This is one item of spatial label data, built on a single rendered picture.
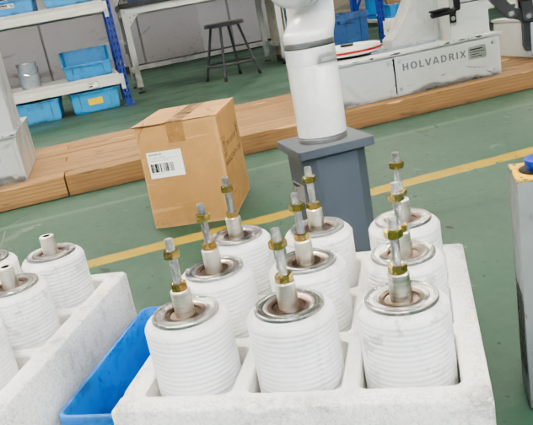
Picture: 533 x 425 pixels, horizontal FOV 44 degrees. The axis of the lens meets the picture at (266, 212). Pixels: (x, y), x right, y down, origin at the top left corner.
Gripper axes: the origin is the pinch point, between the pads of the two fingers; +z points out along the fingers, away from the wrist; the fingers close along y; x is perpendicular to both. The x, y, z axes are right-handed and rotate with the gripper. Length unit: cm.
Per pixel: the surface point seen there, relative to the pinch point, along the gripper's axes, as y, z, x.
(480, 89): 12, 42, 216
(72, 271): -67, 24, 2
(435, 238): -13.2, 23.8, 1.6
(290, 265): -30.7, 21.5, -8.6
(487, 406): -10.3, 29.4, -27.1
